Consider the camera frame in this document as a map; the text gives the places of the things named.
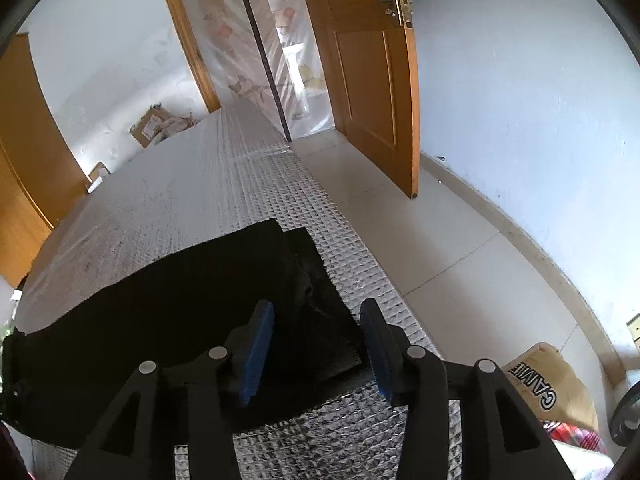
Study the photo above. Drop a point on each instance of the silver quilted foil mat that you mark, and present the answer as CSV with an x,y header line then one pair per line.
x,y
200,185

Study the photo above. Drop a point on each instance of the wooden door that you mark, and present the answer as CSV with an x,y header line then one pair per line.
x,y
370,85

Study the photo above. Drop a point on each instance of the wall socket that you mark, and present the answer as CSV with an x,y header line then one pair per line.
x,y
635,327

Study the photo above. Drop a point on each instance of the brown cardboard box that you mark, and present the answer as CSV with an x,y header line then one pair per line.
x,y
148,127

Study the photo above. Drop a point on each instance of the clear printed door curtain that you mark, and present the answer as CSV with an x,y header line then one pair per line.
x,y
225,35

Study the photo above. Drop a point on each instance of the grey parcel bags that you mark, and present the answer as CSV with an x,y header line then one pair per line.
x,y
180,126

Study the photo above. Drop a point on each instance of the dark round object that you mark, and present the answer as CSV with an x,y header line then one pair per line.
x,y
625,415

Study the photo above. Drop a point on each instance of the black curtain strip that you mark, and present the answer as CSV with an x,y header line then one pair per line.
x,y
262,55

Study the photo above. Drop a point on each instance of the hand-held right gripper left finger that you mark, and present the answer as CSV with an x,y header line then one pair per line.
x,y
257,355

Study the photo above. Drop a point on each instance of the wooden wardrobe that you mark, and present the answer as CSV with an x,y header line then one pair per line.
x,y
30,160

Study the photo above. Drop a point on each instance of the red plaid cloth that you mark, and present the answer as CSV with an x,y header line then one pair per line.
x,y
575,442

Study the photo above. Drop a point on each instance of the small white box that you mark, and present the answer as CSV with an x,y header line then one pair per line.
x,y
99,177

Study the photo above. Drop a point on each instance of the wooden door frame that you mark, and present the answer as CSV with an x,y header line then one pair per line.
x,y
192,45

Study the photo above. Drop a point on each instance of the black fleece garment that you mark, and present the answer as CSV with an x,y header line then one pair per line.
x,y
150,310

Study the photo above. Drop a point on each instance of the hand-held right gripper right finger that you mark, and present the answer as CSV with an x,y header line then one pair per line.
x,y
381,360

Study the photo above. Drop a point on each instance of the tan printed bag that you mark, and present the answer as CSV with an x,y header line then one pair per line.
x,y
555,385

